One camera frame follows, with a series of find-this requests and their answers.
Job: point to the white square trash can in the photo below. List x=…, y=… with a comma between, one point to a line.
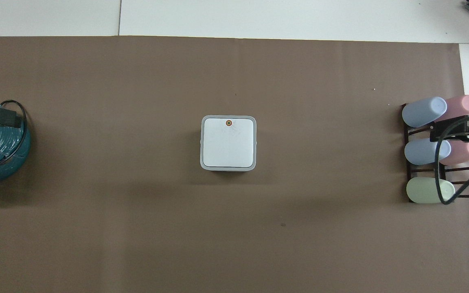
x=228, y=146

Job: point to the light blue plastic cup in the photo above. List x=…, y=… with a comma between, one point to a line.
x=421, y=112
x=421, y=151

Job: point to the light green plastic cup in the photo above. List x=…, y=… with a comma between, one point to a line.
x=421, y=190

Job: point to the pink plastic cup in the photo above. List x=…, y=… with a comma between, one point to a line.
x=464, y=154
x=460, y=106

